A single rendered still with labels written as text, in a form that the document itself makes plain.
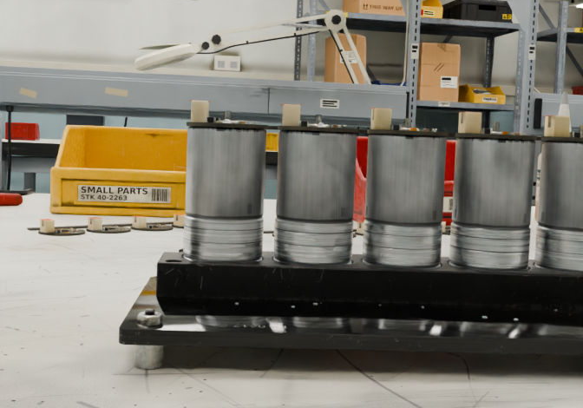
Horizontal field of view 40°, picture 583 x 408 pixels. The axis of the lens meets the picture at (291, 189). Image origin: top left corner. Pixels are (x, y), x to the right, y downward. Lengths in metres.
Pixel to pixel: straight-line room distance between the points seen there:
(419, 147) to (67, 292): 0.14
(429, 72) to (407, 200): 4.26
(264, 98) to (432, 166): 2.32
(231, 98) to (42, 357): 2.34
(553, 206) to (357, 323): 0.08
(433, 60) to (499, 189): 4.27
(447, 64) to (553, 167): 4.27
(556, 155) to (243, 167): 0.10
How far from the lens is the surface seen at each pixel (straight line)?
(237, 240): 0.24
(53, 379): 0.20
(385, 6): 4.38
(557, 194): 0.26
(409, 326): 0.21
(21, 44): 4.75
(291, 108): 0.24
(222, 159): 0.24
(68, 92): 2.55
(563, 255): 0.26
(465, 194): 0.25
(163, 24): 4.70
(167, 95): 2.53
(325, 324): 0.21
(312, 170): 0.24
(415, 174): 0.24
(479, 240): 0.25
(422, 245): 0.25
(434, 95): 4.50
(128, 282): 0.32
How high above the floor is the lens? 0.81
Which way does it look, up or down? 4 degrees down
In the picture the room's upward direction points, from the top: 2 degrees clockwise
